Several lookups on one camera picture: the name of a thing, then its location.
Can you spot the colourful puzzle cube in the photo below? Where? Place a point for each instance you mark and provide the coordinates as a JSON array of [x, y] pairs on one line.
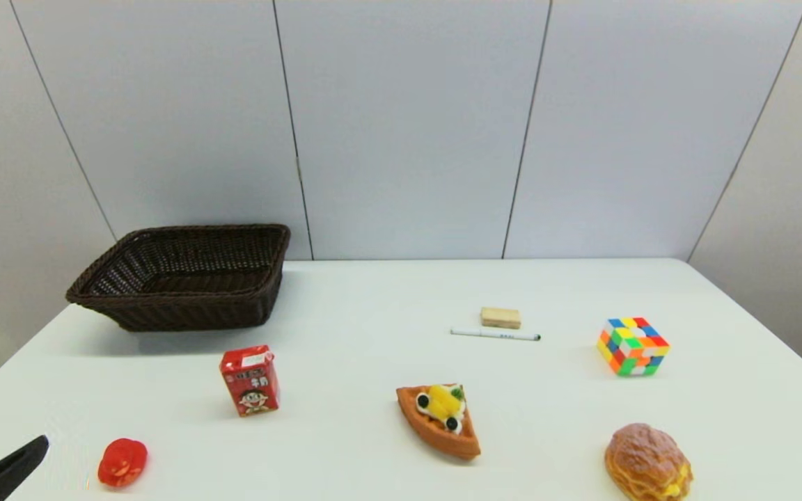
[[632, 348]]

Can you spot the toy cream puff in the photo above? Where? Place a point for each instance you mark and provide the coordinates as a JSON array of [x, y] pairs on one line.
[[648, 463]]

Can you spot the toy fruit waffle slice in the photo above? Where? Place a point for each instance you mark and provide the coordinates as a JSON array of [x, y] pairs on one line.
[[436, 431]]

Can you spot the dark brown wicker basket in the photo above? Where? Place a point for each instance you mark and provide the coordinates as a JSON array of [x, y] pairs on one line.
[[185, 313]]

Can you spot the red tomato toy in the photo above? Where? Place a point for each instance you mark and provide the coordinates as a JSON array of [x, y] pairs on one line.
[[122, 463]]

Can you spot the small wooden block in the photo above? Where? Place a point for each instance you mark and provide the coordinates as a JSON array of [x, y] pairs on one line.
[[501, 318]]

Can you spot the white stylus pen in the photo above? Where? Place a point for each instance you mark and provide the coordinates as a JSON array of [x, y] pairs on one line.
[[495, 335]]

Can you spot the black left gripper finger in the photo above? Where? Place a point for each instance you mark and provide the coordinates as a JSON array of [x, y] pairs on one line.
[[4, 473]]

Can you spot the red milk carton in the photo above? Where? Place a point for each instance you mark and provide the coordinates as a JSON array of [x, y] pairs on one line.
[[251, 386]]

